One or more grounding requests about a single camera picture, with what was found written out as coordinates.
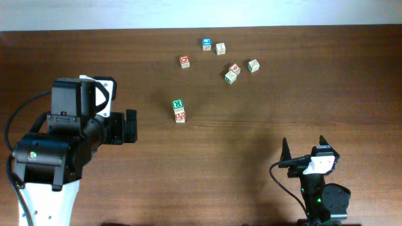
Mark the red 6 wooden block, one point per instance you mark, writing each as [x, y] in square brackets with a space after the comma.
[235, 68]

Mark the green edged picture block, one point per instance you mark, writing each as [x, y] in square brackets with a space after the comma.
[230, 77]

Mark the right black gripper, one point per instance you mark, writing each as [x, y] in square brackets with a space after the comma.
[285, 155]

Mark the blue top wooden block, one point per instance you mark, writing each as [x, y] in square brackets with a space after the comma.
[206, 44]

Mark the red sided picture block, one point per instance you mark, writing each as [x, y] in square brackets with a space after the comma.
[180, 117]

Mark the green N wooden block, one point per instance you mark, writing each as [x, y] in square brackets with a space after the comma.
[178, 106]

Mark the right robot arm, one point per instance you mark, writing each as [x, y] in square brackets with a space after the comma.
[324, 203]

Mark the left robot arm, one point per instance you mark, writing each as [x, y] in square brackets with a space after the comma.
[45, 167]

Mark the plain J wooden block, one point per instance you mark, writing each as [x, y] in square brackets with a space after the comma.
[220, 48]

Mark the green side wooden block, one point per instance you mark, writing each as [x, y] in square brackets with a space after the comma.
[253, 66]

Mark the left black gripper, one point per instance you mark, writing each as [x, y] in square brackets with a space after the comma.
[117, 130]

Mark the red O wooden block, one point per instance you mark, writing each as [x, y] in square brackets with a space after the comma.
[184, 61]

